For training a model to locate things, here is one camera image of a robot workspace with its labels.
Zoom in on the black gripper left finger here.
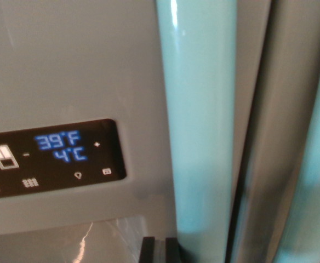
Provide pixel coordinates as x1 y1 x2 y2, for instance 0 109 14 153
139 236 156 263

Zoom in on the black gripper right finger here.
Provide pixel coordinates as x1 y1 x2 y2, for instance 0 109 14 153
165 237 182 263

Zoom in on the grey toy refrigerator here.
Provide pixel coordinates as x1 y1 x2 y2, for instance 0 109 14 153
0 0 272 263

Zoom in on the plain grey fridge door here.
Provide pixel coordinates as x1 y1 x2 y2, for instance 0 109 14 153
228 0 320 263

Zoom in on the black display panel sticker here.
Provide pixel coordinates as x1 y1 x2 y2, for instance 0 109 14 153
0 118 128 201

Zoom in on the teal handle of display door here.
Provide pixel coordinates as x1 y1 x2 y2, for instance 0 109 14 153
156 0 238 263

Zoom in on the teal handle of plain door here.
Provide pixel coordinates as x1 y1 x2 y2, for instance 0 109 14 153
272 0 320 263

